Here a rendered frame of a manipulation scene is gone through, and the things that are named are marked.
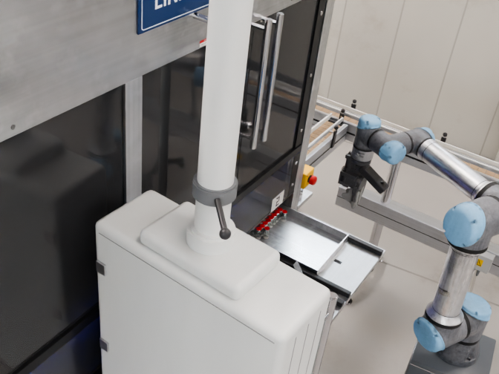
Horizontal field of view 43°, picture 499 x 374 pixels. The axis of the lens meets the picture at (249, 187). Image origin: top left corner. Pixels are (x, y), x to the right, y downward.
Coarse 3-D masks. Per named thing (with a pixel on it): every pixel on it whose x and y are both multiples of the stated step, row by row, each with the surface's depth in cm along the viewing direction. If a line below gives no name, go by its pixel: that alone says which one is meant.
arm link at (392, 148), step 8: (376, 136) 206; (384, 136) 205; (392, 136) 205; (400, 136) 206; (408, 136) 207; (368, 144) 208; (376, 144) 205; (384, 144) 203; (392, 144) 202; (400, 144) 202; (408, 144) 206; (376, 152) 206; (384, 152) 202; (392, 152) 201; (400, 152) 202; (408, 152) 208; (384, 160) 206; (392, 160) 202; (400, 160) 205
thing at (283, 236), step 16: (288, 208) 255; (288, 224) 251; (304, 224) 252; (320, 224) 249; (272, 240) 242; (288, 240) 243; (304, 240) 244; (320, 240) 245; (336, 240) 246; (288, 256) 230; (304, 256) 236; (320, 256) 237; (320, 272) 230
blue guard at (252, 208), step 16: (272, 176) 225; (288, 176) 239; (256, 192) 219; (272, 192) 232; (240, 208) 213; (256, 208) 225; (240, 224) 218; (96, 320) 163; (80, 336) 160; (96, 336) 166; (64, 352) 156; (80, 352) 163; (96, 352) 169; (48, 368) 153; (64, 368) 159; (80, 368) 166
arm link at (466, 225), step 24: (456, 216) 178; (480, 216) 174; (456, 240) 178; (480, 240) 177; (456, 264) 185; (456, 288) 188; (432, 312) 197; (456, 312) 194; (432, 336) 196; (456, 336) 199
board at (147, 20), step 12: (144, 0) 129; (156, 0) 132; (168, 0) 136; (180, 0) 140; (192, 0) 143; (204, 0) 147; (144, 12) 131; (156, 12) 134; (168, 12) 137; (180, 12) 141; (192, 12) 145; (144, 24) 132; (156, 24) 136
